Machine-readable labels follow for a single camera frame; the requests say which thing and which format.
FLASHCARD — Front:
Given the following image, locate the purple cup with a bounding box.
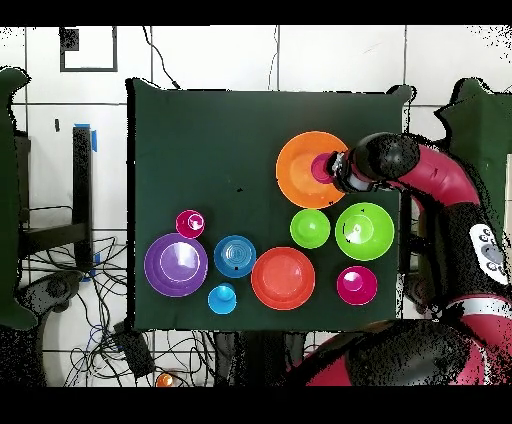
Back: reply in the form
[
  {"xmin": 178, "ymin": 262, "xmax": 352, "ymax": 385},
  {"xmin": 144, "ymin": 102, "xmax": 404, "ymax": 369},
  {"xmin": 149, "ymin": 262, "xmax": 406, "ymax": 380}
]
[{"xmin": 310, "ymin": 152, "xmax": 336, "ymax": 185}]

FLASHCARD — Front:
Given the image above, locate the blue bowl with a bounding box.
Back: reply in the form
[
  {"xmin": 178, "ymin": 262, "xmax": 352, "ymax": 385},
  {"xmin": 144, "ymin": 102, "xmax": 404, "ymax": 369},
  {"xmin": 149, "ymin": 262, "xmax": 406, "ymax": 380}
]
[{"xmin": 212, "ymin": 234, "xmax": 258, "ymax": 279}]

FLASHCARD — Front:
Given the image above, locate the small green bowl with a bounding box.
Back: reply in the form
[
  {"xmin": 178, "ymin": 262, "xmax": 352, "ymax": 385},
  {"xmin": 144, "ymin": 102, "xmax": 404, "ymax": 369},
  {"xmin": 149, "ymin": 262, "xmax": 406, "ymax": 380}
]
[{"xmin": 289, "ymin": 208, "xmax": 332, "ymax": 250}]

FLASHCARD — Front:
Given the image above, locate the large orange bowl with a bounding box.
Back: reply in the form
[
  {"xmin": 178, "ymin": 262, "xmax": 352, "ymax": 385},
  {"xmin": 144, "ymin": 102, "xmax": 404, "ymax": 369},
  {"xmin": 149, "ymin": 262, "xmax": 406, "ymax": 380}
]
[{"xmin": 275, "ymin": 130, "xmax": 350, "ymax": 210}]

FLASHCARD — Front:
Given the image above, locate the pink cup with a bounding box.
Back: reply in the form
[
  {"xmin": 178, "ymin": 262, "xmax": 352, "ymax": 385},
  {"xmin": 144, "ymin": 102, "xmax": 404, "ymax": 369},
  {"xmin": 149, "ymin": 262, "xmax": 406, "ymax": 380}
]
[{"xmin": 174, "ymin": 209, "xmax": 206, "ymax": 240}]

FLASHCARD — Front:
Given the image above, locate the red bowl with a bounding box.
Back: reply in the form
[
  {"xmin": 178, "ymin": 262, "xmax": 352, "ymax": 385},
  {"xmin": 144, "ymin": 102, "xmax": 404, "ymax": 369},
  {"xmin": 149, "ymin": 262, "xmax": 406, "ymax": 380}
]
[{"xmin": 250, "ymin": 245, "xmax": 317, "ymax": 312}]

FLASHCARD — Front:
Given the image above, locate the dark green tablecloth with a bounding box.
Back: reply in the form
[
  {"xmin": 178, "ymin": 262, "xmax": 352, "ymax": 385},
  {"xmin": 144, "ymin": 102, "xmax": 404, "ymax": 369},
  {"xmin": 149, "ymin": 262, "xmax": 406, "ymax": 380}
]
[{"xmin": 126, "ymin": 77, "xmax": 413, "ymax": 336}]

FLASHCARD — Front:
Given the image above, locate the blue cup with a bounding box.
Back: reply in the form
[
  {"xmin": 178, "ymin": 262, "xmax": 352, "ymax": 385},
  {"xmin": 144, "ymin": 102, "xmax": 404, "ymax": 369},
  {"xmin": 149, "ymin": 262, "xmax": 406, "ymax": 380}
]
[{"xmin": 206, "ymin": 282, "xmax": 238, "ymax": 316}]

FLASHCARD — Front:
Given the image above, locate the purple bowl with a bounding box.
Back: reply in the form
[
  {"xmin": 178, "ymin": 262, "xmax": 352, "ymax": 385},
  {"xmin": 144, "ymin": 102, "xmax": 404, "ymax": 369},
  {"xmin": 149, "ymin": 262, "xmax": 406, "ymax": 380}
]
[{"xmin": 143, "ymin": 232, "xmax": 210, "ymax": 298}]

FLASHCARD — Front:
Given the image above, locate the large green bowl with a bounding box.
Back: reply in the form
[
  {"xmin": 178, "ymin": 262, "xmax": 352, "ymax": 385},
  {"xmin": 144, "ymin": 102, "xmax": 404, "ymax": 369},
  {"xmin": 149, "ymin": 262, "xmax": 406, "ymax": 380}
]
[{"xmin": 334, "ymin": 201, "xmax": 396, "ymax": 262}]

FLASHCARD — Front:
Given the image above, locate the pink bowl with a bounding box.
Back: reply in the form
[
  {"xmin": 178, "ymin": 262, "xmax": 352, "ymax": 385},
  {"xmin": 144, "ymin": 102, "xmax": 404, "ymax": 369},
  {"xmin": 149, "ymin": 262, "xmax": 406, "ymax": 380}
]
[{"xmin": 336, "ymin": 265, "xmax": 379, "ymax": 307}]

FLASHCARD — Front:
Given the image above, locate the blue tape strip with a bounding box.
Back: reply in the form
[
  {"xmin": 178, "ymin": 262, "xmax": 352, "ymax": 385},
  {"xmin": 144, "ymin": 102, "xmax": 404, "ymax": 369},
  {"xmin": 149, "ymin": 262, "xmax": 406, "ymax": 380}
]
[{"xmin": 73, "ymin": 122, "xmax": 98, "ymax": 153}]

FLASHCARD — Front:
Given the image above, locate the black metal stand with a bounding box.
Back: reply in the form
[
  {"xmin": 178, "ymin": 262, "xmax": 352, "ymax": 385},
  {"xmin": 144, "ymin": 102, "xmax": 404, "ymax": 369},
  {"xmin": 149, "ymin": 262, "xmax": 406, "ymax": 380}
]
[{"xmin": 17, "ymin": 125, "xmax": 94, "ymax": 273}]

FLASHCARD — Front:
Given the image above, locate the grey chair base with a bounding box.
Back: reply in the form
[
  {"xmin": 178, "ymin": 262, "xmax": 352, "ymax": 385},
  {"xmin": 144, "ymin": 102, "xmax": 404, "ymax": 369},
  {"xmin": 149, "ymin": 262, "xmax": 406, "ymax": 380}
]
[{"xmin": 15, "ymin": 270, "xmax": 85, "ymax": 315}]

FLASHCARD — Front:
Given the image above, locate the green clothed side table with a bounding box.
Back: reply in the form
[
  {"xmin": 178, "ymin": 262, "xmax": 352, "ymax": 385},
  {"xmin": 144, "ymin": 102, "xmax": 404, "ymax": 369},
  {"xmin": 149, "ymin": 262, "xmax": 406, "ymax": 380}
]
[
  {"xmin": 0, "ymin": 66, "xmax": 39, "ymax": 331},
  {"xmin": 433, "ymin": 77, "xmax": 512, "ymax": 241}
]

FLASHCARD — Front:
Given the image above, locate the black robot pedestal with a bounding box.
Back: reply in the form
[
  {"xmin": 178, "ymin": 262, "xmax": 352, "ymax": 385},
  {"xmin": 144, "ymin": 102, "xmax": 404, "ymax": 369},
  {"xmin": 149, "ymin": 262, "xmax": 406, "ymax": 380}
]
[{"xmin": 213, "ymin": 330, "xmax": 309, "ymax": 388}]

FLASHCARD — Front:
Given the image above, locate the black camera cable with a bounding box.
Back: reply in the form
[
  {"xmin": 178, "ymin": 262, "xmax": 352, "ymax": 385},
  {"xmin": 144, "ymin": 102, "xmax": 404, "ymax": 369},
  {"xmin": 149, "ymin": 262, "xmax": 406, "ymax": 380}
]
[{"xmin": 142, "ymin": 25, "xmax": 182, "ymax": 91}]

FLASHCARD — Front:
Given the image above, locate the black cable tangle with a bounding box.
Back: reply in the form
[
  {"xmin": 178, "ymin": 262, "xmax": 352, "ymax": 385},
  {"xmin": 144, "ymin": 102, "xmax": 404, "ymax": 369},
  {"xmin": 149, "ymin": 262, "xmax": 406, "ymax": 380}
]
[{"xmin": 23, "ymin": 235, "xmax": 217, "ymax": 388}]

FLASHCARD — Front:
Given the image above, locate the grey square floor frame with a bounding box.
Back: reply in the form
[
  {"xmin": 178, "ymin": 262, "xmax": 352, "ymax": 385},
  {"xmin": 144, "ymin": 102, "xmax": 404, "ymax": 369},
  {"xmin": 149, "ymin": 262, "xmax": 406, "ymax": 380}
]
[{"xmin": 59, "ymin": 26, "xmax": 119, "ymax": 74}]

